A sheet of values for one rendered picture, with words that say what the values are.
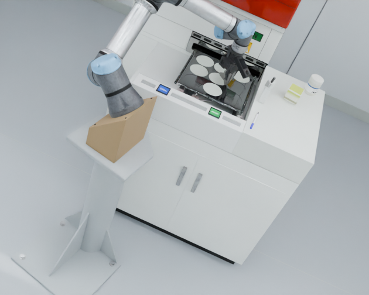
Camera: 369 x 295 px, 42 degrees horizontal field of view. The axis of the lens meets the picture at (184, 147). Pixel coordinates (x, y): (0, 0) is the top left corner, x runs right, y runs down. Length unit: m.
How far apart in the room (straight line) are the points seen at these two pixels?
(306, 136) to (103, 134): 0.97
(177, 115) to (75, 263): 0.98
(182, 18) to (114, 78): 0.88
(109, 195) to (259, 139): 0.74
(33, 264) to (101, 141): 0.90
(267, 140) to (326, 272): 1.27
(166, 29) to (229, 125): 0.81
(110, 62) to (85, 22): 2.44
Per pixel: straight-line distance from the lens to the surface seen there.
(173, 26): 2.72
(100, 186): 2.25
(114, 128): 1.90
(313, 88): 2.60
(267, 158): 2.24
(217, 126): 2.19
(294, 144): 2.26
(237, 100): 2.45
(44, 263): 2.64
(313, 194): 3.59
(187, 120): 2.22
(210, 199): 2.50
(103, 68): 1.91
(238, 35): 2.17
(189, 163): 2.37
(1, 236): 2.74
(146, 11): 2.12
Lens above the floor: 2.30
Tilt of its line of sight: 43 degrees down
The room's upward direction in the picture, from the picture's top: 23 degrees clockwise
